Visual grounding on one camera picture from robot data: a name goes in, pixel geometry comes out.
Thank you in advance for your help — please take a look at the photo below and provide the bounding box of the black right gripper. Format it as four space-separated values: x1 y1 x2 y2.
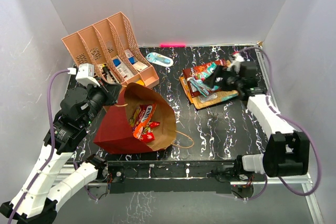
202 65 243 92

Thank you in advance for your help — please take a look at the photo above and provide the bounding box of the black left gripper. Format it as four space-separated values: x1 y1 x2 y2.
81 76 122 127

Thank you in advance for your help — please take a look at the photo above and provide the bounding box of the red chips bag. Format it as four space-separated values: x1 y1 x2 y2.
182 59 231 98

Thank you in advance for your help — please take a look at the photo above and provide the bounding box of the teal snack packet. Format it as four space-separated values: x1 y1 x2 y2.
187 62 219 97

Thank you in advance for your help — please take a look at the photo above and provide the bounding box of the gold foil snack bag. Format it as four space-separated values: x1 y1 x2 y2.
184 89 238 110

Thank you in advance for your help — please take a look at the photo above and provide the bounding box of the orange wafer snack packet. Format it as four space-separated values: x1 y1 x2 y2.
179 76 190 97

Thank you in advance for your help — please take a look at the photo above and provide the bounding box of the red brown paper bag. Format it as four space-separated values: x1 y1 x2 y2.
93 83 178 154

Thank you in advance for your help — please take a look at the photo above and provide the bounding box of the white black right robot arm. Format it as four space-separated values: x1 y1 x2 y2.
204 61 310 180

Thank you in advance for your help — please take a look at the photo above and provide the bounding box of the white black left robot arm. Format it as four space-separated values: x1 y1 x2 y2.
1 80 122 223

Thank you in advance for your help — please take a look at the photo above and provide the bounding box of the blue white box in organizer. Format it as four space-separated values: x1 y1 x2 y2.
112 58 122 71

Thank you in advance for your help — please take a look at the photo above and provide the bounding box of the yellow block in organizer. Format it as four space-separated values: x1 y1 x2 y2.
137 80 145 86

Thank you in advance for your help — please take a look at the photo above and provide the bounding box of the orange candy bar pack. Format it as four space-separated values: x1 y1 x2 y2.
129 103 157 139

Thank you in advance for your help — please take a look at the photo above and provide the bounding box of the white card pack in organizer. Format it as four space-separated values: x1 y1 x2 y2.
124 49 148 72

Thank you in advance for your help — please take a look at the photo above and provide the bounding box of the pink plastic desk organizer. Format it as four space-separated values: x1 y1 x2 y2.
62 12 160 88

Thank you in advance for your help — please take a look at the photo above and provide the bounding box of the blue blister pack item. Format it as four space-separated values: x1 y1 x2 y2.
146 52 174 67

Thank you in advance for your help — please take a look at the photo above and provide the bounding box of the pink tape strip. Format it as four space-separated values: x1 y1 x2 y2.
160 42 185 48

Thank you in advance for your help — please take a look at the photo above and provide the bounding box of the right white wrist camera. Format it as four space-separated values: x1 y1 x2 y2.
227 51 245 73

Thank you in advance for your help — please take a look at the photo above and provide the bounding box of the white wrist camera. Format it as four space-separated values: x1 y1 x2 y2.
67 63 100 87
227 51 245 73

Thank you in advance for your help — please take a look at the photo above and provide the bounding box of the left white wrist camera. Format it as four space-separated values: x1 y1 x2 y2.
67 63 100 87

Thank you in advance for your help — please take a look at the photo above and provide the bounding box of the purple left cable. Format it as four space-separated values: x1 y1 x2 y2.
6 68 77 224

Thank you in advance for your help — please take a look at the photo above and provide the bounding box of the purple cable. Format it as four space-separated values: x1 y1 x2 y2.
236 47 322 197
6 68 77 224

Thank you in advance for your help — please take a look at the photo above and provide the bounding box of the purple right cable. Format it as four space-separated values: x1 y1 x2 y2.
236 47 322 197

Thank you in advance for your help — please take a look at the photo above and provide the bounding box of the black aluminium base frame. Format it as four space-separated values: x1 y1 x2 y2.
43 159 312 204

